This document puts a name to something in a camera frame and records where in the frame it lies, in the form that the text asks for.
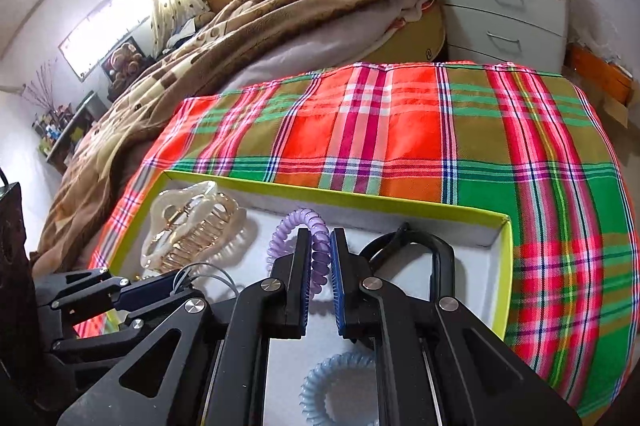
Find black wristband watch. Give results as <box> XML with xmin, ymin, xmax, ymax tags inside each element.
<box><xmin>359</xmin><ymin>222</ymin><xmax>456</xmax><ymax>302</ymax></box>

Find purple spiral hair tie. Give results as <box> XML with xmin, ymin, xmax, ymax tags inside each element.
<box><xmin>264</xmin><ymin>207</ymin><xmax>334</xmax><ymax>302</ymax></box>

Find grey elastic hair ties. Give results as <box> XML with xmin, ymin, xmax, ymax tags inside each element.
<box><xmin>171</xmin><ymin>260</ymin><xmax>241</xmax><ymax>300</ymax></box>

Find translucent beige hair claw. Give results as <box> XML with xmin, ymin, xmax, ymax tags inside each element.
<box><xmin>140</xmin><ymin>181</ymin><xmax>246</xmax><ymax>273</ymax></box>

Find light blue spiral hair tie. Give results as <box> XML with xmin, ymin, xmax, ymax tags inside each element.
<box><xmin>299</xmin><ymin>351</ymin><xmax>378</xmax><ymax>426</ymax></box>

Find yellow-green shallow box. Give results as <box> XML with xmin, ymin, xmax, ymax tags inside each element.
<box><xmin>106</xmin><ymin>170</ymin><xmax>513</xmax><ymax>425</ymax></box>

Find brown fleece blanket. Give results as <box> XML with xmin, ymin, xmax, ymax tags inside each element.
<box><xmin>32</xmin><ymin>0</ymin><xmax>378</xmax><ymax>274</ymax></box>

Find red green plaid cloth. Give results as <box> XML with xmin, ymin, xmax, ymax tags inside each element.
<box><xmin>90</xmin><ymin>63</ymin><xmax>639</xmax><ymax>424</ymax></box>

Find teddy bear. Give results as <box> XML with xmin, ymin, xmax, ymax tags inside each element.
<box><xmin>108</xmin><ymin>42</ymin><xmax>144</xmax><ymax>88</ymax></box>

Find grey bedside cabinet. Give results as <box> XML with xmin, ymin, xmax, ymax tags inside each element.
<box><xmin>439</xmin><ymin>0</ymin><xmax>570</xmax><ymax>73</ymax></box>

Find orange cardboard box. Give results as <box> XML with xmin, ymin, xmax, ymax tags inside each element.
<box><xmin>565</xmin><ymin>44</ymin><xmax>634</xmax><ymax>106</ymax></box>

